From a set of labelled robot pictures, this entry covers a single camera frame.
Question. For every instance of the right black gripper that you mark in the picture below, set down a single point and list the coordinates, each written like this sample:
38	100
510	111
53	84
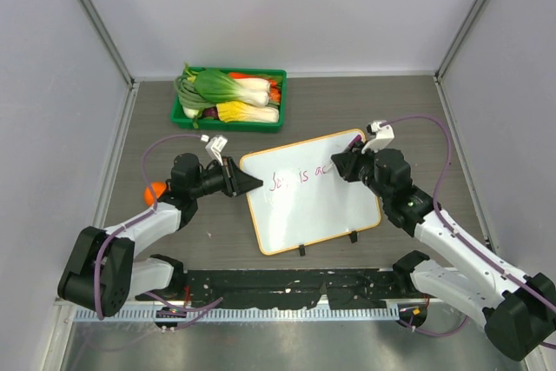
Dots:
347	162

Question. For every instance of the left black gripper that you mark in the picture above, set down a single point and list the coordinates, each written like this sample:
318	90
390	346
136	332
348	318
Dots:
235	181

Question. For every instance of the orange framed whiteboard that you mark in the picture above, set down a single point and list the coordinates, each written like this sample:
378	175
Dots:
303	200

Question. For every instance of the pink whiteboard marker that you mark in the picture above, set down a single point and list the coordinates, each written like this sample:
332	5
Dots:
350	145

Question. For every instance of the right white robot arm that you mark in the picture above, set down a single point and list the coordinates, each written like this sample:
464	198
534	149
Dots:
515	310

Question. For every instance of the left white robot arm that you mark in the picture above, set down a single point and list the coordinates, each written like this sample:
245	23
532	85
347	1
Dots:
102	272

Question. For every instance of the yellow cabbage toy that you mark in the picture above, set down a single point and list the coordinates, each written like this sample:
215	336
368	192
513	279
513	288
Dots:
237	111

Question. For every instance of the purple eggplant toy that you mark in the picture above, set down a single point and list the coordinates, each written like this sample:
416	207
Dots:
210	114

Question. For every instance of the orange fruit toy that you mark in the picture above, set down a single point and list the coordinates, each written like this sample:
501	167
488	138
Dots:
153	192

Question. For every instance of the green plastic tray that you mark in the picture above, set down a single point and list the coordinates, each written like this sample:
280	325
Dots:
178	117

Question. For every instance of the green bok choy toy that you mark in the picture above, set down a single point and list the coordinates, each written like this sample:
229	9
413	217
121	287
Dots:
218	87

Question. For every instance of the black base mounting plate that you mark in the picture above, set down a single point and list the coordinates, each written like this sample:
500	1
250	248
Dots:
294	289

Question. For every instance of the green bean bundle toy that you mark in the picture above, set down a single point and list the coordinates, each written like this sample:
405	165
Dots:
193	104

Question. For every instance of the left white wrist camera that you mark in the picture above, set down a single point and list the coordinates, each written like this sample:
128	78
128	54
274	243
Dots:
214	146

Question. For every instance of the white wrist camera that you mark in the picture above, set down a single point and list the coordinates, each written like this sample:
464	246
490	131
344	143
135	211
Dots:
214	146
380	135

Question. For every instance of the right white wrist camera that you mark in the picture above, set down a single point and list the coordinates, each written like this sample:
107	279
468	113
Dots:
380	135

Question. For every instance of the aluminium rail with cable duct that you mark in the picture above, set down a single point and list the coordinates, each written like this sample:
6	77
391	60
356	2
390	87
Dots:
159	309

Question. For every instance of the right aluminium frame post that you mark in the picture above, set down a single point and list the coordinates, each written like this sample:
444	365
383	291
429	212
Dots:
471	18

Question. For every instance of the aluminium frame post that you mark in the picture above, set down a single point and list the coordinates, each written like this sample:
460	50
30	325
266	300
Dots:
91	12
471	18

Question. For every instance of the left aluminium frame post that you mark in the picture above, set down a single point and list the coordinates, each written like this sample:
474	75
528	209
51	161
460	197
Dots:
91	12

